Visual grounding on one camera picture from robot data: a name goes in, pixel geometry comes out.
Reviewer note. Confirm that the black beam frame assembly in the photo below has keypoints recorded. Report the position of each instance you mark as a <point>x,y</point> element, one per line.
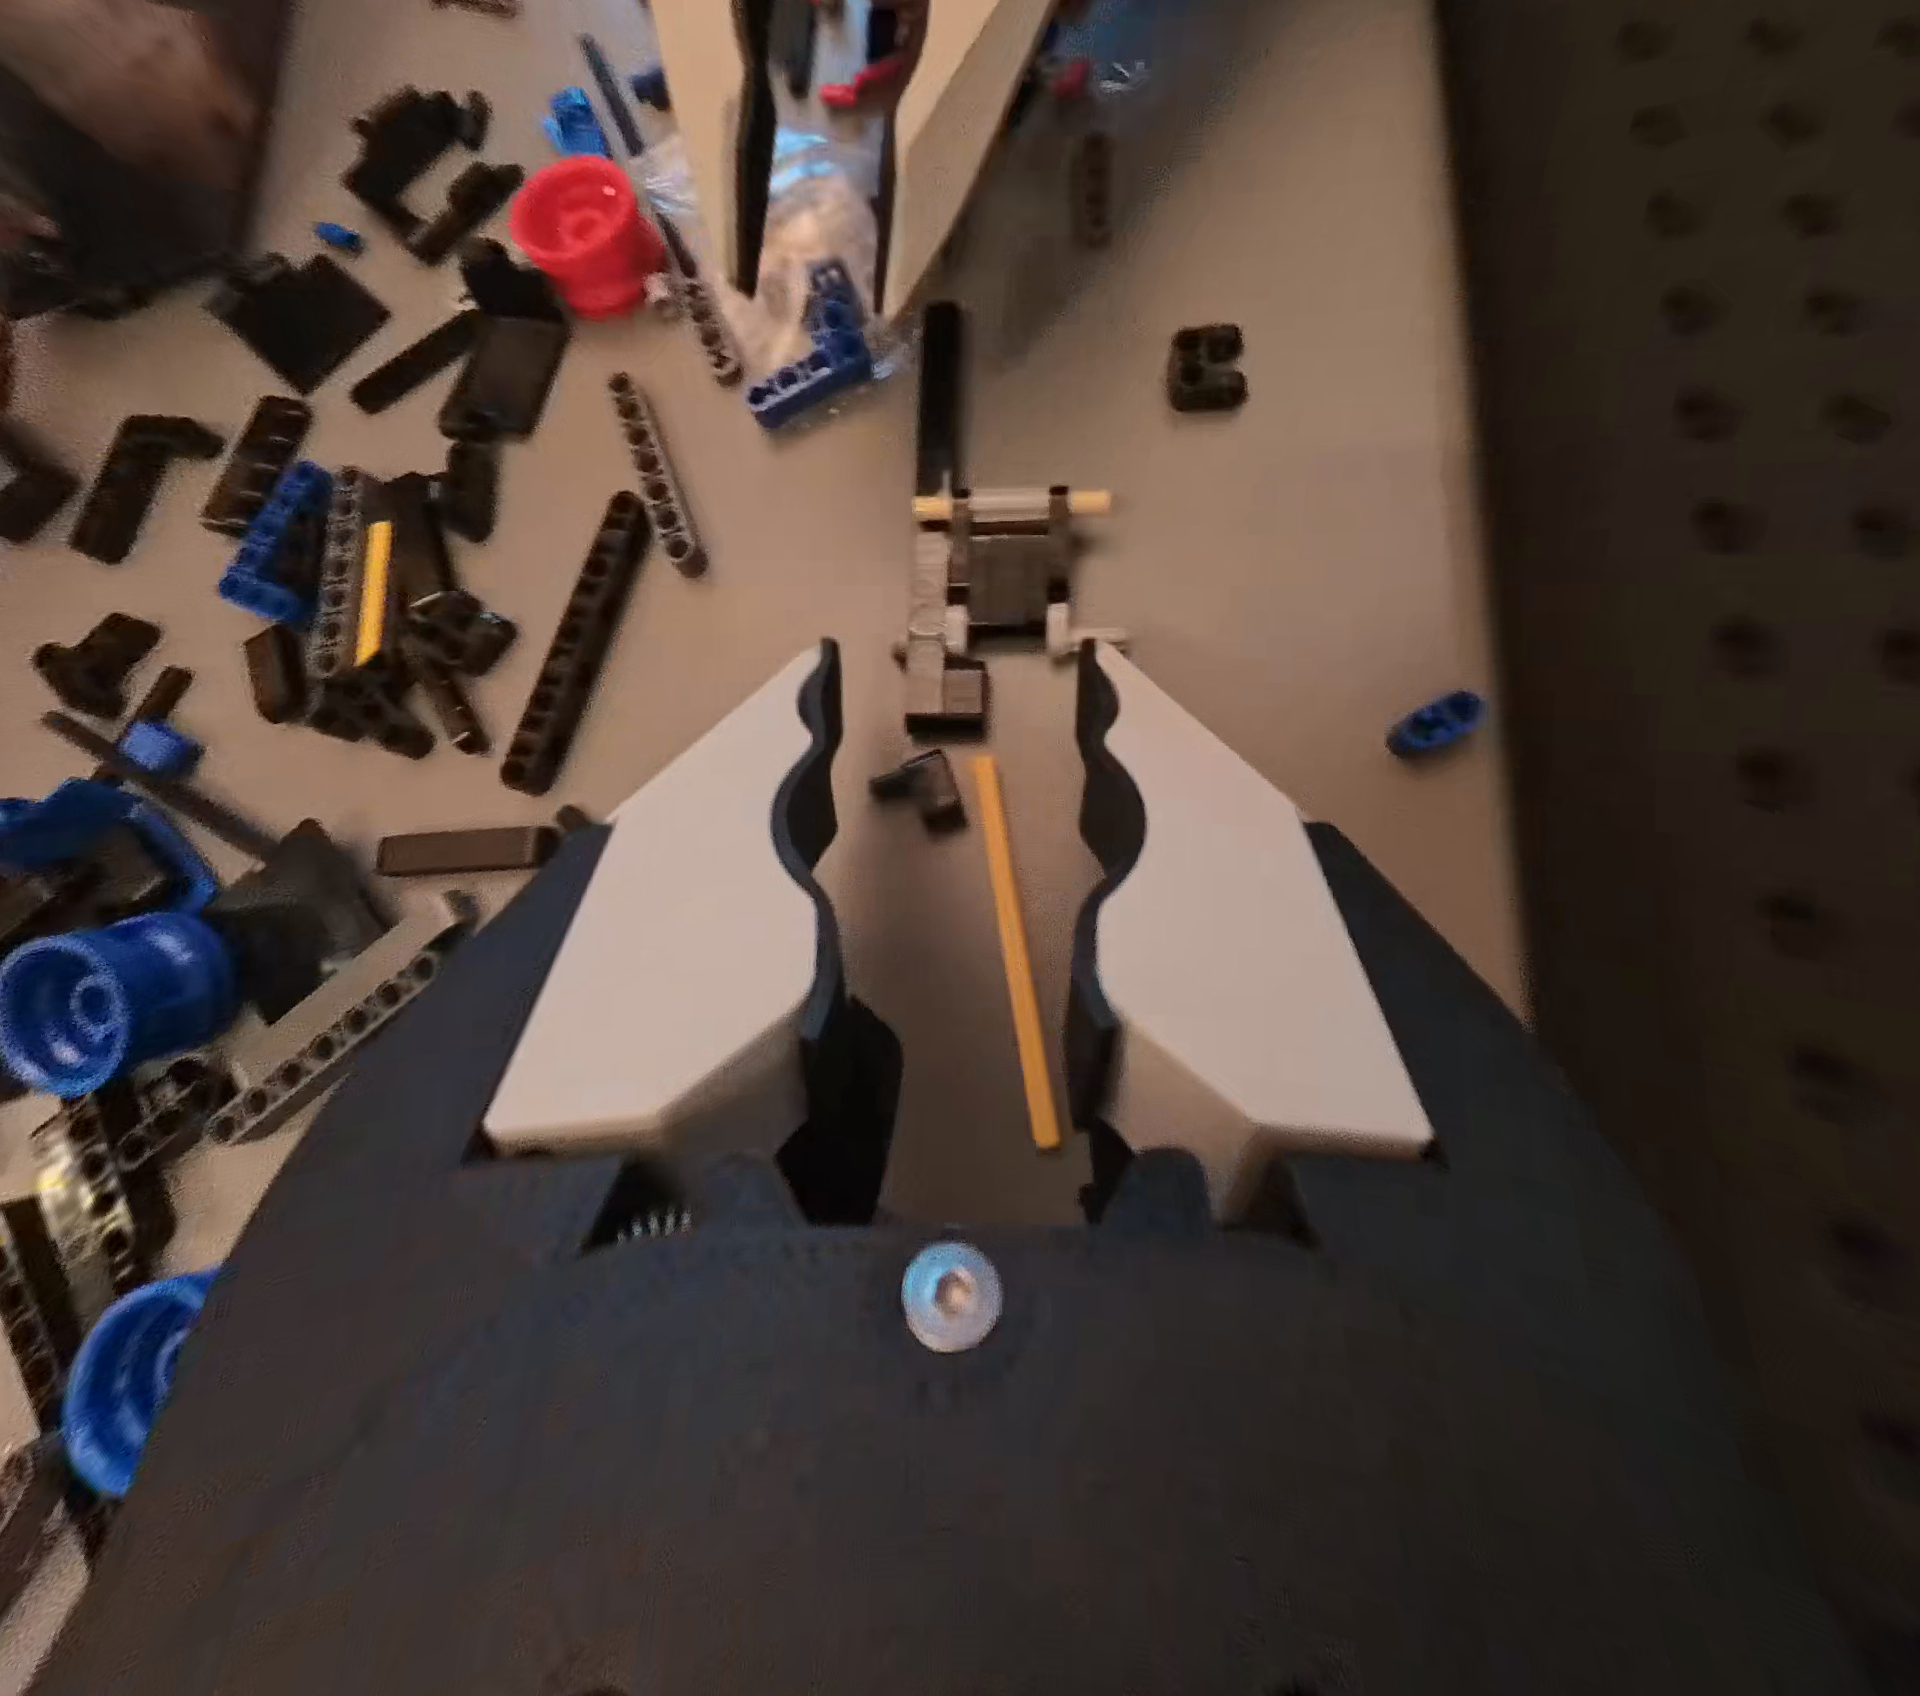
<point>1005,572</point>

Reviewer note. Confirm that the black square panel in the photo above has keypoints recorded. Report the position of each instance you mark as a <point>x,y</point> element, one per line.
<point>307,324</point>

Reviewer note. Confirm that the blue wheel hub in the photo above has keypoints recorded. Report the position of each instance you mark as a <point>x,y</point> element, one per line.
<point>111,1007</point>
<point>134,1391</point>

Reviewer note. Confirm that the yellow axle with black connector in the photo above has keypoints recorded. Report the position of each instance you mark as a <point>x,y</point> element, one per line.
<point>1016,963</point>

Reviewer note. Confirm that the short grey beam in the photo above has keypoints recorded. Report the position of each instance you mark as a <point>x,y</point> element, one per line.
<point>708,324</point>

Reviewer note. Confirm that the grey desk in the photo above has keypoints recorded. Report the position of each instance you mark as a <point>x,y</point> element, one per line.
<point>1275,525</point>

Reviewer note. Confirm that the red wheel hub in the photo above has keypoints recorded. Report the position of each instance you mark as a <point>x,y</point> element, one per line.
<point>585,234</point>

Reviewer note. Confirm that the pile of red and blue connectors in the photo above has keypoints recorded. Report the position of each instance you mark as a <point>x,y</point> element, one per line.
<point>857,89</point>

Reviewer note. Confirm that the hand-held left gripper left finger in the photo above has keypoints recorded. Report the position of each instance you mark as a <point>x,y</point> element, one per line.
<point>659,976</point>

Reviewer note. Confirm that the black curved panel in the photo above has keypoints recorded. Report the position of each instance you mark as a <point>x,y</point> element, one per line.
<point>503,369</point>

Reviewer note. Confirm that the pile of black and blue bricks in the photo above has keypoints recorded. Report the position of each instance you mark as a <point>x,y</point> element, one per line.
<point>577,663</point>

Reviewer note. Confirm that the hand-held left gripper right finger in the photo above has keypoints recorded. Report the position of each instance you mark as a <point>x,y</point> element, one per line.
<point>1260,976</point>

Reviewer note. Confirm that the short yellow axle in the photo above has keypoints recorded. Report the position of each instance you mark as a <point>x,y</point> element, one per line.
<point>370,595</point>

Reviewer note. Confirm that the black toy set box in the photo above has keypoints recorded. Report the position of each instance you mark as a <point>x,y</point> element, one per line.
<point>134,2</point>

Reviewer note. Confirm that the clear bag of parts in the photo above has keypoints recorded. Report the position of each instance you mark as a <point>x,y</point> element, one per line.
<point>817,212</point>

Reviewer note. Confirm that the black dotted mat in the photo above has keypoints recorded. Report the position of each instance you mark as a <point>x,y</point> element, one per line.
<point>1725,677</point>

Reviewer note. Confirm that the long thin black axle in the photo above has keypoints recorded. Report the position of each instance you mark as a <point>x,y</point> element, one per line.
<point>166,786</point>

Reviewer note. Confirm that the small black axle connector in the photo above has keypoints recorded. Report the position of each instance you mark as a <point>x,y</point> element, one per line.
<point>930,797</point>

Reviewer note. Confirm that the blue angled beam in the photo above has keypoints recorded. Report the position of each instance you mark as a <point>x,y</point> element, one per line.
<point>276,542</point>
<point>817,377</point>

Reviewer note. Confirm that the dark grey long beam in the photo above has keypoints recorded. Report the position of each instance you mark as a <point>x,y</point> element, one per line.
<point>657,473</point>

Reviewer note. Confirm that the black chassis on blue frame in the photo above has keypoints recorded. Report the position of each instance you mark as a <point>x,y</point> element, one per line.
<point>91,826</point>

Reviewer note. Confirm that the black pin connector block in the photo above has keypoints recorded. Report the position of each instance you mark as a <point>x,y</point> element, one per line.
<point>1208,369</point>

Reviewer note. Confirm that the small blue two-hole beam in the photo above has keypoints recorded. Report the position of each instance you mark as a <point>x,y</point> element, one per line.
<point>1436,723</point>

